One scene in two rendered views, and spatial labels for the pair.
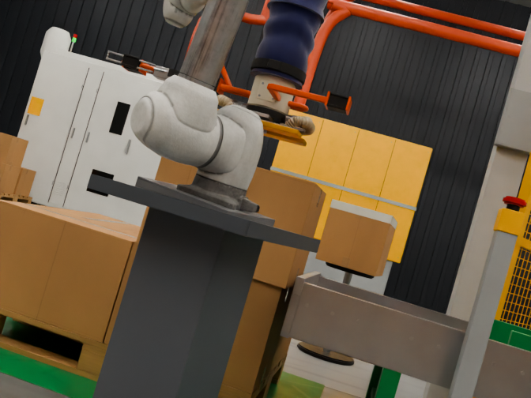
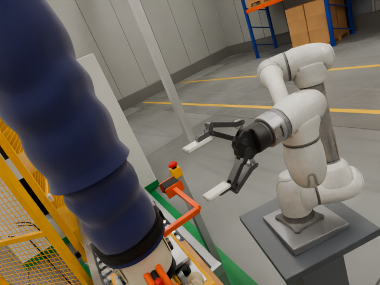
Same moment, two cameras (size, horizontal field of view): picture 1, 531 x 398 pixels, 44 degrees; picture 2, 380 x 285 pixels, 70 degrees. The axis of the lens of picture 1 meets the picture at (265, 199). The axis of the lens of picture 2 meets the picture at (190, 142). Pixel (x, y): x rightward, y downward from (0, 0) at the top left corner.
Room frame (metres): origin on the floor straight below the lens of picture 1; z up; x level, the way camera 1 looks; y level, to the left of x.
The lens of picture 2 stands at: (2.81, 0.87, 1.85)
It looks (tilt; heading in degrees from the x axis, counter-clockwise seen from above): 22 degrees down; 238
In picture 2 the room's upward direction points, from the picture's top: 23 degrees counter-clockwise
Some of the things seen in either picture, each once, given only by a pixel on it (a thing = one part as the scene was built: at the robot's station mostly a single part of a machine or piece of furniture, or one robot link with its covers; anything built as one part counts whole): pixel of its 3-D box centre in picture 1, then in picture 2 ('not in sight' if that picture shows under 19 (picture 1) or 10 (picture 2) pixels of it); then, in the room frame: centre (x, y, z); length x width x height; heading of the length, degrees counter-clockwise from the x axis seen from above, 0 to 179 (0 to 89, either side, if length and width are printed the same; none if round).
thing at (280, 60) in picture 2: not in sight; (271, 71); (1.77, 0.09, 1.54); 0.18 x 0.14 x 0.13; 41
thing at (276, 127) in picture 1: (258, 119); (178, 260); (2.57, 0.11, 1.13); 0.34 x 0.10 x 0.05; 79
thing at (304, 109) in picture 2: not in sight; (299, 115); (2.18, 0.46, 1.53); 0.16 x 0.11 x 0.13; 168
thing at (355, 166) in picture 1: (336, 209); not in sight; (10.22, -1.09, 1.24); 2.22 x 0.91 x 2.48; 84
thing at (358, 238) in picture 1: (358, 239); not in sight; (4.54, -0.69, 0.82); 0.60 x 0.40 x 0.40; 165
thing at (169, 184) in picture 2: (338, 103); (171, 186); (2.36, -0.15, 1.24); 0.09 x 0.08 x 0.05; 169
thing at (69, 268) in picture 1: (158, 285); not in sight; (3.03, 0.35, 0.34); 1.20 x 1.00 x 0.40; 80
